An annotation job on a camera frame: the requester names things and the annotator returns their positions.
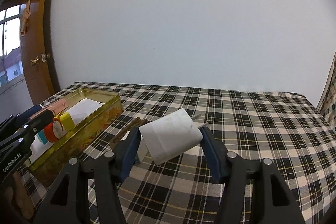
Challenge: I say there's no plaid curtain at right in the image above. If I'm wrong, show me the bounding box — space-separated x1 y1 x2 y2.
317 55 336 131

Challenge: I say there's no white blue sun toy brick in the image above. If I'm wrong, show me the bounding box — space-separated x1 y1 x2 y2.
118 130 148 165

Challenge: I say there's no gold door ornament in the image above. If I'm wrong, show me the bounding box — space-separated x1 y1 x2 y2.
20 0 31 37

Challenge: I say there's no brown wooden comb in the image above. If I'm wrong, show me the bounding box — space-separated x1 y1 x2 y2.
109 117 149 151

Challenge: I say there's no white charger cube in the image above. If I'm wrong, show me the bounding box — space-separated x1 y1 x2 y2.
139 109 203 165

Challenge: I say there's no gold metal tin box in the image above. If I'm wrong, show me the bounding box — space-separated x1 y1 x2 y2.
28 88 123 187

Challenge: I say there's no red tape roll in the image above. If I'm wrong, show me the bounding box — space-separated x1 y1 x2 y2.
44 120 64 143

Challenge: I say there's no window with white frame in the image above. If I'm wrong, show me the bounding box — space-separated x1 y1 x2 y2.
0 5 23 87

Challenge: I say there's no person's left hand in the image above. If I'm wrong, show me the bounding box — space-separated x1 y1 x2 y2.
1 171 34 223

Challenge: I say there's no brass door knob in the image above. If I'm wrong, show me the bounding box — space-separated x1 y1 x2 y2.
31 56 40 66

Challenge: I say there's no yellow cartoon tape roll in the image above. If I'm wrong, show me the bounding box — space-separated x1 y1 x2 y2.
52 113 75 139

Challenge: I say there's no pink rectangular lighter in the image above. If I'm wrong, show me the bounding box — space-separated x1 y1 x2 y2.
40 99 68 116

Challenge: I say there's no brown wooden door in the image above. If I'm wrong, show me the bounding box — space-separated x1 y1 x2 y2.
21 0 59 105

